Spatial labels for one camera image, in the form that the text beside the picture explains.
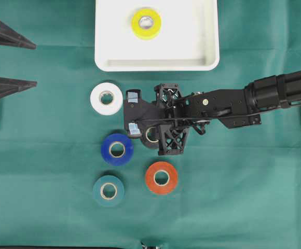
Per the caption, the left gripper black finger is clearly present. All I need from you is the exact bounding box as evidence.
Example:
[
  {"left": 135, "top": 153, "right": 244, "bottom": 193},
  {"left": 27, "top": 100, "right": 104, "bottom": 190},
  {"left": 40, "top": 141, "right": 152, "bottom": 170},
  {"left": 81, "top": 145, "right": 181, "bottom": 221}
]
[
  {"left": 0, "top": 20, "right": 36, "bottom": 49},
  {"left": 0, "top": 77, "right": 37, "bottom": 99}
]

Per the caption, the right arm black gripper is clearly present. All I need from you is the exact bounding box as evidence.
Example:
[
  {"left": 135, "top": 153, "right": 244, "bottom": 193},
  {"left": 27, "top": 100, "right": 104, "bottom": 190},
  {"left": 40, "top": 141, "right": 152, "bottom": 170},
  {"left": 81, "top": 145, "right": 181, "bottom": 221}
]
[{"left": 153, "top": 84, "right": 218, "bottom": 156}]

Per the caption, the black tape roll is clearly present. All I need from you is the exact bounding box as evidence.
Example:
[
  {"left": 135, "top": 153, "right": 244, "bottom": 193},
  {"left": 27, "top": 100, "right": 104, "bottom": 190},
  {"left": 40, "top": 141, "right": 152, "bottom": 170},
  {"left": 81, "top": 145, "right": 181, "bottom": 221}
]
[{"left": 140, "top": 127, "right": 159, "bottom": 149}]

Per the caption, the yellow tape roll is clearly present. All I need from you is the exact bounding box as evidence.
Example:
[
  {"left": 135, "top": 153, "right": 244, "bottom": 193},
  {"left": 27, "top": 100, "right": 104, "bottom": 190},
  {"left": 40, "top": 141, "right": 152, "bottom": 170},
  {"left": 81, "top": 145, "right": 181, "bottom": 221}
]
[{"left": 131, "top": 8, "right": 161, "bottom": 40}]

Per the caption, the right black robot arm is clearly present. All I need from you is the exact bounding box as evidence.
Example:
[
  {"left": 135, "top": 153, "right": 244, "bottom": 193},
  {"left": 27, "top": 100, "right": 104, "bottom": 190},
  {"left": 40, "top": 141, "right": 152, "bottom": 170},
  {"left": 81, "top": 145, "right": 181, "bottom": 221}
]
[{"left": 157, "top": 71, "right": 301, "bottom": 156}]

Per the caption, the orange tape roll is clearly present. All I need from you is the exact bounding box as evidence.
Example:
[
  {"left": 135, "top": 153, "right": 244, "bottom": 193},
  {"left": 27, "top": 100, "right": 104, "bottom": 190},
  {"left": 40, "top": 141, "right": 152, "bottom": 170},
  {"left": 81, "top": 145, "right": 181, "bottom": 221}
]
[{"left": 145, "top": 161, "right": 179, "bottom": 195}]

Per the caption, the blue tape roll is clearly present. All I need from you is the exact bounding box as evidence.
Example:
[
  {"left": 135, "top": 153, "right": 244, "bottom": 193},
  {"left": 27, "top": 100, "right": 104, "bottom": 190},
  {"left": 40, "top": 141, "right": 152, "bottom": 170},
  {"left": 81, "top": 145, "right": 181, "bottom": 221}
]
[{"left": 101, "top": 133, "right": 134, "bottom": 166}]

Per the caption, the white tape roll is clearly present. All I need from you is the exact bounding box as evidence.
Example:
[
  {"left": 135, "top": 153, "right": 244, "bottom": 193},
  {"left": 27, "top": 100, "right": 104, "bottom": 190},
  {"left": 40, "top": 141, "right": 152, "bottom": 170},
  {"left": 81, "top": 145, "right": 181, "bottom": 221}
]
[{"left": 90, "top": 82, "right": 123, "bottom": 115}]

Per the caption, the white plastic tray case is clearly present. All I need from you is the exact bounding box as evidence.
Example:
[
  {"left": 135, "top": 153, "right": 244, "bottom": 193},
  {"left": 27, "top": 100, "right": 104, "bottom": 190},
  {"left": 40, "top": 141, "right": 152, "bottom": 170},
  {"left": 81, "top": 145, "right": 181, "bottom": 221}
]
[{"left": 94, "top": 1, "right": 220, "bottom": 72}]

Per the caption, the teal green tape roll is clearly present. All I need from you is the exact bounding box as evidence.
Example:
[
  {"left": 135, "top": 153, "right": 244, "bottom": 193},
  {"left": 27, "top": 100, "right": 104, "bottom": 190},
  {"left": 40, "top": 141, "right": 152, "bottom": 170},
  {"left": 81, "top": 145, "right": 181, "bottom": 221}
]
[{"left": 92, "top": 175, "right": 125, "bottom": 207}]

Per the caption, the green table cloth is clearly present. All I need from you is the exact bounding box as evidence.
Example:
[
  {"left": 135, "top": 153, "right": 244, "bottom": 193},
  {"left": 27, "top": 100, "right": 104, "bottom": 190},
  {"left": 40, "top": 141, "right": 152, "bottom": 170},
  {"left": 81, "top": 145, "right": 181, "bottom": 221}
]
[{"left": 0, "top": 1, "right": 301, "bottom": 248}]

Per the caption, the metal clamp at table edge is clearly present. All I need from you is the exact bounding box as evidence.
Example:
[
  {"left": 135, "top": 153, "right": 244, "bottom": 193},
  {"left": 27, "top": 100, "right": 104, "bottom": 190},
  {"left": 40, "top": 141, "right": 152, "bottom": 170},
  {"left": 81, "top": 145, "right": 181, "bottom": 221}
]
[{"left": 140, "top": 240, "right": 163, "bottom": 249}]

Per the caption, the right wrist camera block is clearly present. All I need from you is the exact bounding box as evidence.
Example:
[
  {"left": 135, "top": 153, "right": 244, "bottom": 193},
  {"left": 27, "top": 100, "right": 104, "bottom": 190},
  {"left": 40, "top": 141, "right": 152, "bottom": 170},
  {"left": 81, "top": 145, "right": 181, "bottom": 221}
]
[{"left": 124, "top": 89, "right": 165, "bottom": 139}]

